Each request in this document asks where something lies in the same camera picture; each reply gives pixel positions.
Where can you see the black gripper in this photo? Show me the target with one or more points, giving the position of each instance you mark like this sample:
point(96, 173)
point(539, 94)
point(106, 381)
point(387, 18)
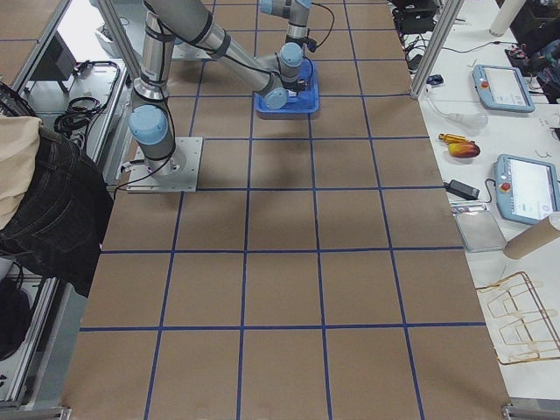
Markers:
point(292, 87)
point(294, 39)

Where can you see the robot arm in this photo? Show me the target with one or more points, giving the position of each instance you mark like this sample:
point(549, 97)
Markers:
point(191, 24)
point(297, 13)

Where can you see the blue plastic tray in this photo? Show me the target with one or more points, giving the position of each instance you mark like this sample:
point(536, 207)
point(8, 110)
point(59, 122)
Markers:
point(300, 104)

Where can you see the red yellow mango toy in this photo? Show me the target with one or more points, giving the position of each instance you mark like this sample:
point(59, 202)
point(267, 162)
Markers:
point(466, 149)

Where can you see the clear light bulb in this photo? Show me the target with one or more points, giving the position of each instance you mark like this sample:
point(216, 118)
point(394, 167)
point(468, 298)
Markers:
point(470, 121)

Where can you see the black power adapter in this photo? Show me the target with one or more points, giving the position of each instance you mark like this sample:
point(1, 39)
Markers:
point(462, 190)

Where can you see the upper teach pendant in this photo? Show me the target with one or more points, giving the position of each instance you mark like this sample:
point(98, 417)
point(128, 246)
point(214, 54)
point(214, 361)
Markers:
point(502, 88)

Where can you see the teach pendant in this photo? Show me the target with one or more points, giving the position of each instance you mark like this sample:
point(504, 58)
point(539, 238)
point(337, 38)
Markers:
point(502, 88)
point(527, 190)

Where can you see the white paper roll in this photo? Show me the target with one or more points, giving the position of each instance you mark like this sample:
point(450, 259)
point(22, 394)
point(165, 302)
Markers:
point(505, 17)

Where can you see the lower teach pendant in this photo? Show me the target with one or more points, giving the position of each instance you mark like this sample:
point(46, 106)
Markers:
point(527, 190)

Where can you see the cardboard tube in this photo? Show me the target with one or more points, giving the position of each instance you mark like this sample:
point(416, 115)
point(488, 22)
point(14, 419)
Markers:
point(533, 238)

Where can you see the person in black jeans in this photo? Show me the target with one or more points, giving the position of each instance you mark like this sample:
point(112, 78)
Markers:
point(55, 207)

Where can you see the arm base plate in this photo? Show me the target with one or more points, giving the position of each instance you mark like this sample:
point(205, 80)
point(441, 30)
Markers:
point(185, 52)
point(180, 173)

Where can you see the aluminium frame post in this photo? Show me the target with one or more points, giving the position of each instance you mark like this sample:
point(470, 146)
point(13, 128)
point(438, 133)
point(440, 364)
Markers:
point(442, 29)

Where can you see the gold wire rack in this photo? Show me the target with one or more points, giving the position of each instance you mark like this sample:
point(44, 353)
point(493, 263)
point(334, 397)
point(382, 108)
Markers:
point(523, 329)

